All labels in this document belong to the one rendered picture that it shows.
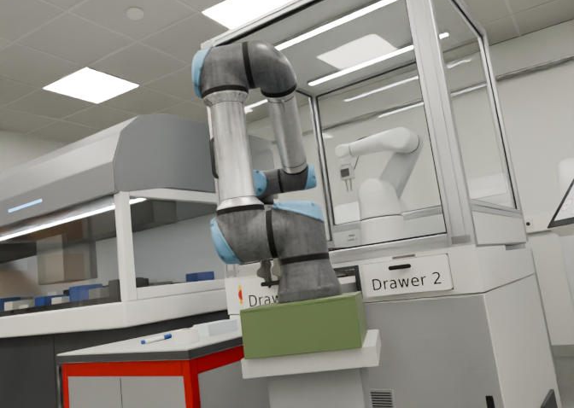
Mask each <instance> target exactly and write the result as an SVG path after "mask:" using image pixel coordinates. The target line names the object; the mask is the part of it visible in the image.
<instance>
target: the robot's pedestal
mask: <svg viewBox="0 0 574 408"><path fill-rule="evenodd" d="M380 348H381V341H380V335H379V330H378V329H372V330H368V331H367V334H366V339H365V341H364V344H363V347H362V348H353V349H344V350H336V351H327V352H318V353H302V354H293V355H284V356H276V357H267V358H251V359H244V358H242V359H241V363H242V371H243V378H244V379H245V378H255V377H264V376H267V384H268V391H269V399H270V406H271V408H372V397H371V391H370V385H369V379H368V373H367V367H373V366H378V362H379V355H380Z"/></svg>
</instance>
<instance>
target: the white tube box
mask: <svg viewBox="0 0 574 408"><path fill-rule="evenodd" d="M193 328H198V334H199V336H211V335H219V334H224V333H228V332H232V331H237V330H238V329H237V320H236V319H229V320H220V321H214V322H210V323H201V324H196V325H193Z"/></svg>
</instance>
